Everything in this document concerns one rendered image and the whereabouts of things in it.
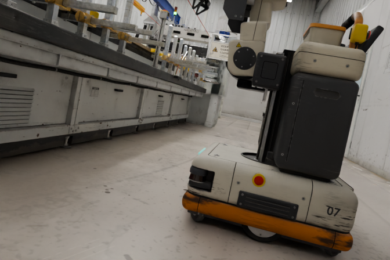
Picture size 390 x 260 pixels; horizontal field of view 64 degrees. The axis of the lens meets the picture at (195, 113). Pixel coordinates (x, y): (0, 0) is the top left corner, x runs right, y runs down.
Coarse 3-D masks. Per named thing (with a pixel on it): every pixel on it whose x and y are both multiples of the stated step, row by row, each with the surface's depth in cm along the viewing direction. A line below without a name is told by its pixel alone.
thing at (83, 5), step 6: (30, 0) 144; (36, 0) 142; (42, 0) 142; (66, 0) 140; (72, 0) 139; (66, 6) 142; (72, 6) 139; (78, 6) 138; (84, 6) 138; (90, 6) 137; (96, 6) 137; (102, 6) 136; (108, 6) 136; (114, 6) 135; (102, 12) 139; (108, 12) 137; (114, 12) 136
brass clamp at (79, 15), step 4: (80, 12) 158; (84, 12) 160; (76, 16) 158; (80, 16) 158; (84, 16) 158; (88, 16) 162; (92, 16) 165; (80, 20) 158; (84, 20) 160; (88, 20) 162; (88, 24) 165; (92, 24) 167
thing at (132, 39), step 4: (112, 36) 216; (116, 36) 215; (128, 40) 214; (132, 40) 213; (136, 40) 212; (140, 40) 212; (144, 40) 211; (148, 40) 211; (152, 40) 210; (148, 44) 213; (152, 44) 210; (156, 44) 210; (160, 44) 209; (164, 44) 211
